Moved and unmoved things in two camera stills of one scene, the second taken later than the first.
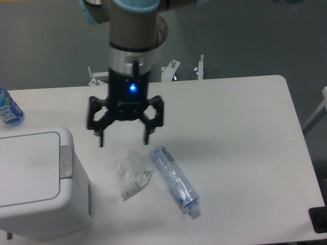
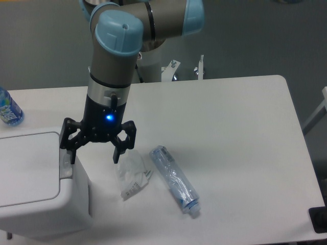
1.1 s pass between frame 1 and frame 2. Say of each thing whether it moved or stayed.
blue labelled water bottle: stayed
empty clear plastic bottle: stayed
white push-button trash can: stayed
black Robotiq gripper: moved
